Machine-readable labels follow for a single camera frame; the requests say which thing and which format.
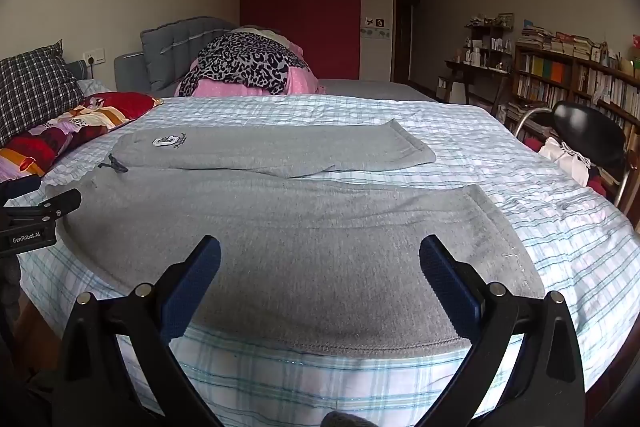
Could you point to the grey pants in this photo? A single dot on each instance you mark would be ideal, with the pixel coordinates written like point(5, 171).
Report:
point(300, 247)

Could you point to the grey padded headboard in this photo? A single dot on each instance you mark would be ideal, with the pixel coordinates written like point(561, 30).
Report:
point(170, 47)

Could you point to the red wardrobe panel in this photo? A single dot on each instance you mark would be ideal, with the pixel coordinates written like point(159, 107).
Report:
point(300, 27)

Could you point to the plaid bed sheet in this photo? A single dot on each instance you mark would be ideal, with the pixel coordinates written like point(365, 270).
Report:
point(500, 157)

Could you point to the green striped pillow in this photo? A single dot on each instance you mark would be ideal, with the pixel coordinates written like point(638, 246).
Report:
point(77, 69)

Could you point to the leopard print cloth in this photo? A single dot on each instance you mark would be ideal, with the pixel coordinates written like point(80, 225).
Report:
point(240, 57)

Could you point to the pink blanket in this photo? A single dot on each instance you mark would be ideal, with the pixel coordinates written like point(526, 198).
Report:
point(300, 79)

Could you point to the dark wooden door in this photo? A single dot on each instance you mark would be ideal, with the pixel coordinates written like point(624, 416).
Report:
point(404, 32)

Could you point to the red colourful patterned pillow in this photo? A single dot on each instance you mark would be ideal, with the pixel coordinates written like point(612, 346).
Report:
point(75, 122)

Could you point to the desk shelf organizer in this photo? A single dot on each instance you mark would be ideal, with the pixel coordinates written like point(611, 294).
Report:
point(487, 42)

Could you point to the wooden bookshelf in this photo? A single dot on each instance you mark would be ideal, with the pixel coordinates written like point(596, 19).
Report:
point(575, 87)

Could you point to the dark wooden desk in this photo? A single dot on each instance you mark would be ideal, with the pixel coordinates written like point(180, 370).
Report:
point(475, 74)

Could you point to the white cloth bag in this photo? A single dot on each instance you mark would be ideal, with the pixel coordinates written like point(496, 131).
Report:
point(565, 159)

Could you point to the white wardrobe door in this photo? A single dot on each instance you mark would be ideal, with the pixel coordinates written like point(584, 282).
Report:
point(376, 57)

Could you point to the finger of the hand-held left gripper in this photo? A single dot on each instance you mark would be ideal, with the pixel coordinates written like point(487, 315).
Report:
point(55, 203)

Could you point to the white wall socket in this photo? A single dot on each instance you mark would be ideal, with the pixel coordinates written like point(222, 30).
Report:
point(93, 56)

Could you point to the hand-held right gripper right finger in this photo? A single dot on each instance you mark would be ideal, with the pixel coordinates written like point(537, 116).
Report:
point(447, 287)

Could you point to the black white checked pillow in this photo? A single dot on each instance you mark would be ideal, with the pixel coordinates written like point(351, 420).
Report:
point(35, 87)

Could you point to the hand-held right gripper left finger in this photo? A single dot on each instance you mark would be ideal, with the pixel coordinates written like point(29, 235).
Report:
point(192, 287)

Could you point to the black chair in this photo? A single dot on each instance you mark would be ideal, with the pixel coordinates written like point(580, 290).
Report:
point(585, 127)

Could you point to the stack of books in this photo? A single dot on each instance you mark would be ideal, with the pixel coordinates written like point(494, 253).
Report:
point(550, 39)

